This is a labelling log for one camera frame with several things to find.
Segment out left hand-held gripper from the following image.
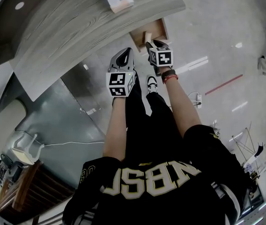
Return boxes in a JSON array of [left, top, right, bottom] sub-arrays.
[[106, 47, 136, 98]]

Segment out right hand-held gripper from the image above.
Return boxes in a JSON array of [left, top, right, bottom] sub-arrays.
[[145, 39, 173, 68]]

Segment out wooden drawer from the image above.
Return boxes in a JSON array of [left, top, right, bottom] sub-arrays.
[[129, 18, 171, 54]]

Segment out person's left forearm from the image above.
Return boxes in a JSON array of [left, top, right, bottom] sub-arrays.
[[103, 97, 131, 162]]

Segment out person's right forearm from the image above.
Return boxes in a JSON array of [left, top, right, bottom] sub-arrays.
[[164, 77, 203, 138]]

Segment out black wrist watch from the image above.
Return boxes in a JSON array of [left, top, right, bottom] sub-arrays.
[[161, 69, 177, 80]]

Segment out red wristband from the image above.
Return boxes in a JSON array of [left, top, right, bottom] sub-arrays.
[[163, 75, 179, 84]]

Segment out black and white shoe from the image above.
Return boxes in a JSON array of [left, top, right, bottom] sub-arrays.
[[146, 75, 158, 94]]

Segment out grey wooden desk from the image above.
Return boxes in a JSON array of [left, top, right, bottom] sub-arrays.
[[8, 0, 186, 103]]

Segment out white power strip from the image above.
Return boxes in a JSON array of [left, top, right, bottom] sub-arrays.
[[194, 93, 203, 109]]

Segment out black trousers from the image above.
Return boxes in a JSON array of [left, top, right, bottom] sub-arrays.
[[124, 71, 183, 164]]

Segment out red floor tape strip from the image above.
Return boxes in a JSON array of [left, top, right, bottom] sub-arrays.
[[204, 74, 244, 96]]

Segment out black lettered jersey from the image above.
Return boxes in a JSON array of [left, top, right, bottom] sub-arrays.
[[62, 124, 252, 225]]

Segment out overturned white stool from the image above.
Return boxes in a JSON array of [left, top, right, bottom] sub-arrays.
[[10, 133, 45, 166]]

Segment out dark wooden furniture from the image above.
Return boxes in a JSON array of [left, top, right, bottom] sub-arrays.
[[0, 160, 78, 223]]

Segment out white cable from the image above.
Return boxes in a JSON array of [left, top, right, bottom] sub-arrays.
[[43, 141, 106, 148]]

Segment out white round pedestal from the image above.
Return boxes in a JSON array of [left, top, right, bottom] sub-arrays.
[[0, 98, 29, 145]]

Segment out wire frame stool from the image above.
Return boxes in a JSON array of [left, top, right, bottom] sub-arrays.
[[230, 121, 265, 159]]

